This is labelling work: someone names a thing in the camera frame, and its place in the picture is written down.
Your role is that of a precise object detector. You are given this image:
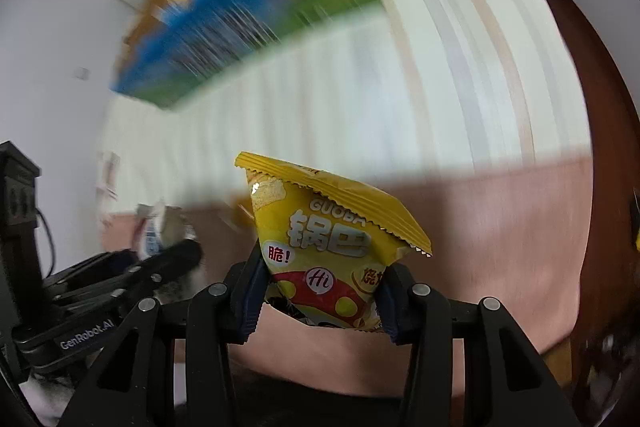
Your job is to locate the blue printed cardboard box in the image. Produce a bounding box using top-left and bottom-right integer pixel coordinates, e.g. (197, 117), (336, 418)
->
(111, 0), (386, 108)

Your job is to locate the yellow panda snack packet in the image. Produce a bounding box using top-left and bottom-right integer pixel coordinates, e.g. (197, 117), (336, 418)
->
(234, 151), (433, 333)

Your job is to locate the striped pink cat printed blanket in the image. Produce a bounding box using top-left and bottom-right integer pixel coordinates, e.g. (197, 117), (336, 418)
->
(97, 0), (596, 398)

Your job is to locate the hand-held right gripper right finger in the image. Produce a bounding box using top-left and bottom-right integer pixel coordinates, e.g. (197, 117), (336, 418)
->
(375, 263), (576, 427)

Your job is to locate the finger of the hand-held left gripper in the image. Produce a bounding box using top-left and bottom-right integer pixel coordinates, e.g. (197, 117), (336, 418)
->
(55, 239), (203, 323)
(44, 251), (140, 295)

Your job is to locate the white snack packet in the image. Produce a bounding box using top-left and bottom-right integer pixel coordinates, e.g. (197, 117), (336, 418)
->
(134, 204), (201, 303)

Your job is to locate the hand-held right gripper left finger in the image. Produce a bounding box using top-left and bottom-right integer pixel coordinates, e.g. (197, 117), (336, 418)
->
(57, 252), (273, 427)

